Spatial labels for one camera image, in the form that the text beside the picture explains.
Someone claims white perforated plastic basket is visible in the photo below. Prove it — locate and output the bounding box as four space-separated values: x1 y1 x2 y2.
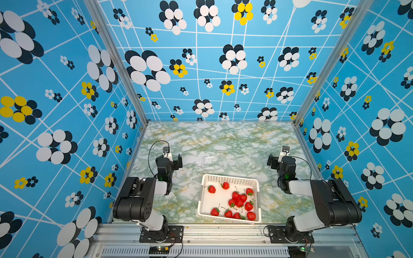
197 174 262 224

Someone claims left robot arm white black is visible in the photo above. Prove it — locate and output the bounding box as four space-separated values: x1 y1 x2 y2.
112 154 183 242

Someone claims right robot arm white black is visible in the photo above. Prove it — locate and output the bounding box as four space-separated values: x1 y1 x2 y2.
267 155 362 243

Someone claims red strawberry far left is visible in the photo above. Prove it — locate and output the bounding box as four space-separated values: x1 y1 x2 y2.
207 186 216 194

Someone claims red strawberry cluster centre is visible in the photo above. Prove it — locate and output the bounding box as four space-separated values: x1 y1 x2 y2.
228 191 247 208

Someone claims red strawberry top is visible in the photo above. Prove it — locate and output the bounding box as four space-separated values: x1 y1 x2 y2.
221 182 230 190

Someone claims red strawberry bottom right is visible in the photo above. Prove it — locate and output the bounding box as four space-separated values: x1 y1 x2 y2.
247 211 257 221

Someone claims red strawberry bottom left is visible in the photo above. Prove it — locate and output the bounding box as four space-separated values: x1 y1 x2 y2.
210 207 220 217

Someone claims green circuit board left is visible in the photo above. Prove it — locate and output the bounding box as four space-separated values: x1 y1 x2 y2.
149 246 170 256

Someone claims circuit board right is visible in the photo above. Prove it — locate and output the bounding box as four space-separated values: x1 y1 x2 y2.
288 245 315 258

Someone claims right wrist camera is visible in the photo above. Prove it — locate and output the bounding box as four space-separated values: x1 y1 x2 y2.
282 146 290 155

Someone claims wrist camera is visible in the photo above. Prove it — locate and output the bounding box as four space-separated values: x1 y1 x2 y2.
282 146 290 155
162 146 170 154

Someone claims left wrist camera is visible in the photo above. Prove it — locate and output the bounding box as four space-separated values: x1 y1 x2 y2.
162 146 170 154

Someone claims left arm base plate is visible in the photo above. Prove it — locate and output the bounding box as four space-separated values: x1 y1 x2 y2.
139 226 184 244

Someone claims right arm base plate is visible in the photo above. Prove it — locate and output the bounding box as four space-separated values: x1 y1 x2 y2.
266 225 315 245

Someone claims aluminium front frame rail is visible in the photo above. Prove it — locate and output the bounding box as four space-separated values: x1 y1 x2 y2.
87 223 368 258

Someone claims right aluminium corner post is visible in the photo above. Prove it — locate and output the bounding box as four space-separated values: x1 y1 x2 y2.
294 0 374 128

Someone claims aluminium corner post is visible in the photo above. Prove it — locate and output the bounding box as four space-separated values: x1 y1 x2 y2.
294 0 374 128
85 0 148 128

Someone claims left aluminium corner post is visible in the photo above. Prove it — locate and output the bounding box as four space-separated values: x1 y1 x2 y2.
85 0 148 128

